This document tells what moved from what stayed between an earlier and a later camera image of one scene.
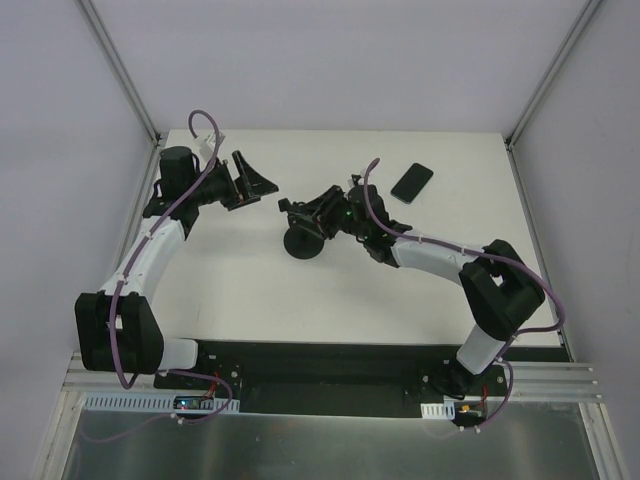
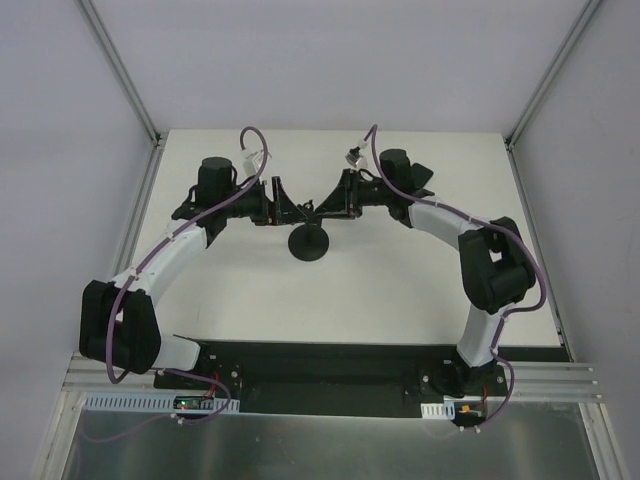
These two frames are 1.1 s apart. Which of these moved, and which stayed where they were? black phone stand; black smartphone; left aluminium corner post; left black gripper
Moved: left black gripper
Stayed: left aluminium corner post; black phone stand; black smartphone
